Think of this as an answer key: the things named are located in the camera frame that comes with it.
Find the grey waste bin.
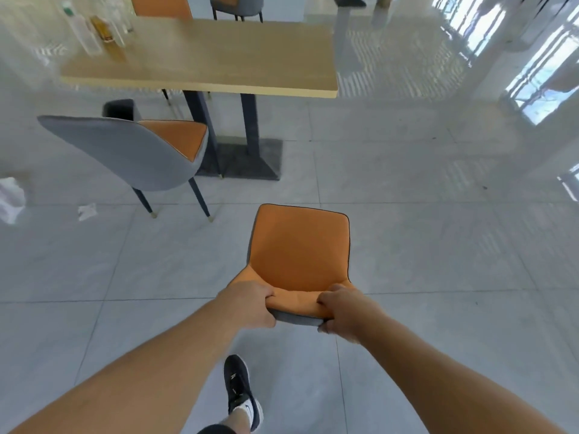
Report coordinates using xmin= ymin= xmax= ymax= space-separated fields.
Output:
xmin=102 ymin=99 xmax=142 ymax=122

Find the person's left hand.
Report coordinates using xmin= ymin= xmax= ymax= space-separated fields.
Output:
xmin=212 ymin=280 xmax=277 ymax=330

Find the person's left forearm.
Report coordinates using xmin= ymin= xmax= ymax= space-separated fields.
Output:
xmin=8 ymin=298 xmax=238 ymax=434

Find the person's left leg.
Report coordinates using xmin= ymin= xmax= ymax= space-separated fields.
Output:
xmin=197 ymin=406 xmax=252 ymax=434

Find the person's right hand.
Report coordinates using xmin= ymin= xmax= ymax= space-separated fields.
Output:
xmin=316 ymin=283 xmax=385 ymax=345

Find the person's right forearm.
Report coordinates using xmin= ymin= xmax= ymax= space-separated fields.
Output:
xmin=359 ymin=311 xmax=566 ymax=434

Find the white plastic bag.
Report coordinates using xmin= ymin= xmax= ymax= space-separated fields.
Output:
xmin=0 ymin=177 xmax=27 ymax=225

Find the clear plastic bottle white cap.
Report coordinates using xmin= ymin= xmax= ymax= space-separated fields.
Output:
xmin=61 ymin=0 xmax=104 ymax=57

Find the person's left shoe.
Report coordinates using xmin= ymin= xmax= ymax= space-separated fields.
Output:
xmin=224 ymin=354 xmax=264 ymax=432

